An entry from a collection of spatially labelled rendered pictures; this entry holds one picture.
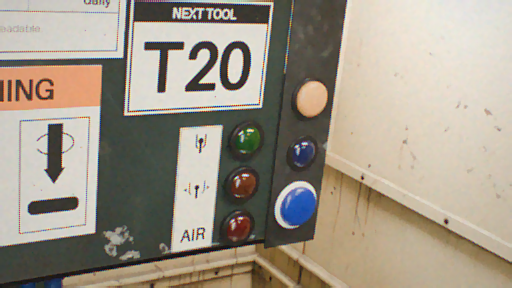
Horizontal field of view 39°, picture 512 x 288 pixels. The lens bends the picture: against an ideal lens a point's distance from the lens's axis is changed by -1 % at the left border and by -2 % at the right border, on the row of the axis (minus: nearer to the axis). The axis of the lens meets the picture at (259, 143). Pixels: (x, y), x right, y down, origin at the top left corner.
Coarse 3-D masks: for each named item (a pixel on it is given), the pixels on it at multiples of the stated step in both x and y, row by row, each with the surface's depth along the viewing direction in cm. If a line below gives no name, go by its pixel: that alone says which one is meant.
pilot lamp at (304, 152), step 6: (300, 144) 51; (306, 144) 51; (312, 144) 51; (294, 150) 51; (300, 150) 51; (306, 150) 51; (312, 150) 51; (294, 156) 51; (300, 156) 51; (306, 156) 51; (312, 156) 51; (294, 162) 51; (300, 162) 51; (306, 162) 51
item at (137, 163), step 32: (128, 0) 41; (256, 0) 46; (288, 0) 47; (288, 32) 48; (0, 64) 38; (32, 64) 39; (64, 64) 40; (96, 64) 41; (128, 128) 43; (160, 128) 45; (224, 128) 47; (128, 160) 44; (160, 160) 45; (224, 160) 48; (256, 160) 50; (128, 192) 45; (160, 192) 46; (224, 192) 49; (96, 224) 44; (128, 224) 46; (160, 224) 47; (256, 224) 51; (0, 256) 41; (32, 256) 43; (64, 256) 44; (96, 256) 45; (128, 256) 46; (160, 256) 48
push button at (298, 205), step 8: (288, 192) 52; (296, 192) 51; (304, 192) 52; (312, 192) 52; (288, 200) 51; (296, 200) 51; (304, 200) 52; (312, 200) 52; (280, 208) 51; (288, 208) 51; (296, 208) 52; (304, 208) 52; (312, 208) 53; (280, 216) 52; (288, 216) 52; (296, 216) 52; (304, 216) 52; (288, 224) 52; (296, 224) 52
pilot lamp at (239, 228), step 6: (240, 216) 50; (234, 222) 50; (240, 222) 50; (246, 222) 50; (228, 228) 49; (234, 228) 50; (240, 228) 50; (246, 228) 50; (228, 234) 50; (234, 234) 50; (240, 234) 50; (246, 234) 50; (234, 240) 50; (240, 240) 50
